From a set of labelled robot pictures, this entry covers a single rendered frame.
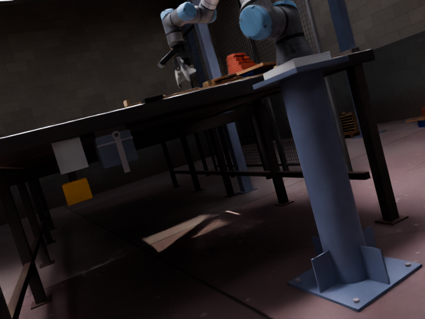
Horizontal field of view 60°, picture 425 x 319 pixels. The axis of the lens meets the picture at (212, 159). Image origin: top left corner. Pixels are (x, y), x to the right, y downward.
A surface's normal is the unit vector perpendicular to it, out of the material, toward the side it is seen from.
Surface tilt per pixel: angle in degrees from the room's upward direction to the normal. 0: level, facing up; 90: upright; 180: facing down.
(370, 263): 90
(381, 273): 90
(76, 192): 90
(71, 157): 90
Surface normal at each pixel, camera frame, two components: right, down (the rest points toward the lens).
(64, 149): 0.38, -0.03
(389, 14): -0.84, 0.28
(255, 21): -0.67, 0.36
